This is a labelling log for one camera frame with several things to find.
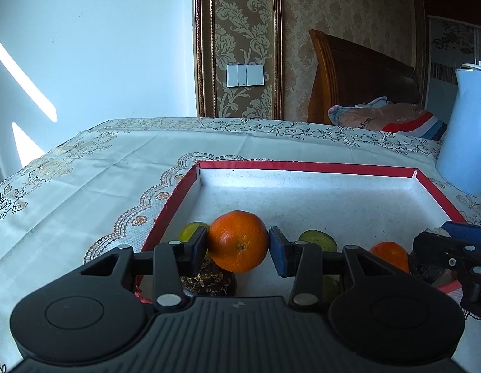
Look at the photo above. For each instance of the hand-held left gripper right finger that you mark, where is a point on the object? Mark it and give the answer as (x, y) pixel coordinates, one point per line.
(277, 252)

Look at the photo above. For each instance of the white wall switch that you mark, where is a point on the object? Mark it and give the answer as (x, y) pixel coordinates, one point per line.
(245, 75)

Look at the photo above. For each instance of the green tomato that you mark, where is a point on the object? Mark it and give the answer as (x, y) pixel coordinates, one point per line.
(330, 289)
(190, 231)

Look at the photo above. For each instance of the small orange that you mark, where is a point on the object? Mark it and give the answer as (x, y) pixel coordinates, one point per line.
(392, 254)

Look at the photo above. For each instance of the striped bedding pile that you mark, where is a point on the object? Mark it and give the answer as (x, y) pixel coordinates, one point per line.
(388, 118)

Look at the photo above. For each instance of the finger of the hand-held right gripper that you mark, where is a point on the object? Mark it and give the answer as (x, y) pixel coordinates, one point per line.
(434, 248)
(467, 231)

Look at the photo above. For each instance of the patterned wardrobe door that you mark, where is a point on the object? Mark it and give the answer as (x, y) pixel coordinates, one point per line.
(454, 46)

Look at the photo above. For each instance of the large orange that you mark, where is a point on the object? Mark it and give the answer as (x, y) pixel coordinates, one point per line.
(237, 241)

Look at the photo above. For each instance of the red shallow cardboard tray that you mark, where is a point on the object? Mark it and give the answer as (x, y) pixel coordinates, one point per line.
(322, 198)

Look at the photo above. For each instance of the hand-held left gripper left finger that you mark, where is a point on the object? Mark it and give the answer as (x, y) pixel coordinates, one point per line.
(200, 250)

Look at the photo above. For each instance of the gold framed damask wall panel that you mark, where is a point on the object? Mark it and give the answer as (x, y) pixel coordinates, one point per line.
(240, 15)

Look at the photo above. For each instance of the green cucumber piece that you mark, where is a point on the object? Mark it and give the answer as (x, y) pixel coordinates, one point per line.
(318, 237)

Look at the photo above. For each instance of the light blue electric kettle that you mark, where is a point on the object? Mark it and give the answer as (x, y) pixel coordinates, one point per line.
(467, 136)

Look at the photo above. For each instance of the wooden bed headboard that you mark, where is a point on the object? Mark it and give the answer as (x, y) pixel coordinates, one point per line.
(361, 74)

